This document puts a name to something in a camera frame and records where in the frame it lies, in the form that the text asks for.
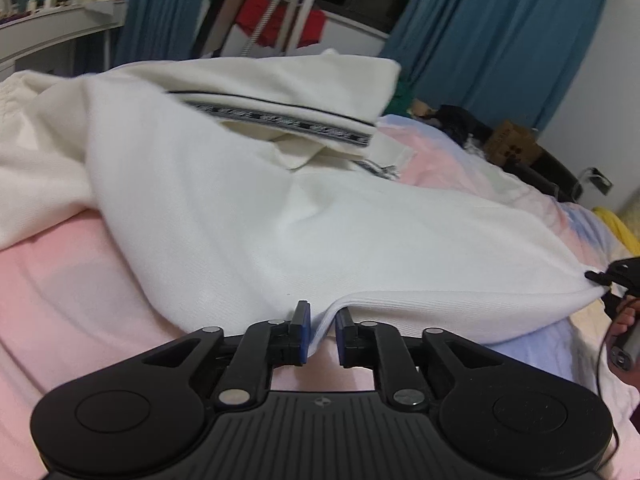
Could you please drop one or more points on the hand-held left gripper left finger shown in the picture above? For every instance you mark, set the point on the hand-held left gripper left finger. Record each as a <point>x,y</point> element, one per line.
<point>301,335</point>

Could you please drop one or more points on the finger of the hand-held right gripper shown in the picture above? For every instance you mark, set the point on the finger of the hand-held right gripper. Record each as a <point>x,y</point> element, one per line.
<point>599,278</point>

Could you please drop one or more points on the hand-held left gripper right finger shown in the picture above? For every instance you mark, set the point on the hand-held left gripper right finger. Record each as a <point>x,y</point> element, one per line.
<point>342,340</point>

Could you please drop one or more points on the white knit garment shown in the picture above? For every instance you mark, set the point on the white knit garment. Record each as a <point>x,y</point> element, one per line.
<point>240,210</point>

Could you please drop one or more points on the person's right hand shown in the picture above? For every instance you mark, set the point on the person's right hand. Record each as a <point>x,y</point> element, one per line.
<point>625,319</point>

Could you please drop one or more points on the yellow cloth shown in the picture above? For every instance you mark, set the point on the yellow cloth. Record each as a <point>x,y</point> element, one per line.
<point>622,230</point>

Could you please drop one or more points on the cardboard box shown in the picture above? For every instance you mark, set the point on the cardboard box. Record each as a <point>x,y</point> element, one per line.
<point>512,142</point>

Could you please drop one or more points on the dark cloth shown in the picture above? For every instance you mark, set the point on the dark cloth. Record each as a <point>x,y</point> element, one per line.
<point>460,122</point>

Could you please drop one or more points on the pink and blue pastel bedsheet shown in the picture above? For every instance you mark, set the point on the pink and blue pastel bedsheet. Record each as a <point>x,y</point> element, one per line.
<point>75,290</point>

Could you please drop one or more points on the beige cloth item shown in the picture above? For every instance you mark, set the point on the beige cloth item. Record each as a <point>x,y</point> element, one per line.
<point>422,109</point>

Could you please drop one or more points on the green garment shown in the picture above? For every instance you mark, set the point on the green garment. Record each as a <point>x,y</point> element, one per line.
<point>400,100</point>

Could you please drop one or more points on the blue curtain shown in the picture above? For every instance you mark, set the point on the blue curtain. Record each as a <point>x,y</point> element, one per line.
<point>155,5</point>
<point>490,35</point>

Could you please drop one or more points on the red cloth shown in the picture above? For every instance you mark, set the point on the red cloth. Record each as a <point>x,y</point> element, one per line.
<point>260,17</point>

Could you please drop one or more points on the white shelf with bottles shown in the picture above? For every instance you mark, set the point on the white shelf with bottles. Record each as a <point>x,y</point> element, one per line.
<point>55,30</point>

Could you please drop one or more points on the wall socket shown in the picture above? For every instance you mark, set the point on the wall socket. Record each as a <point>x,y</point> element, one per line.
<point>597,180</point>

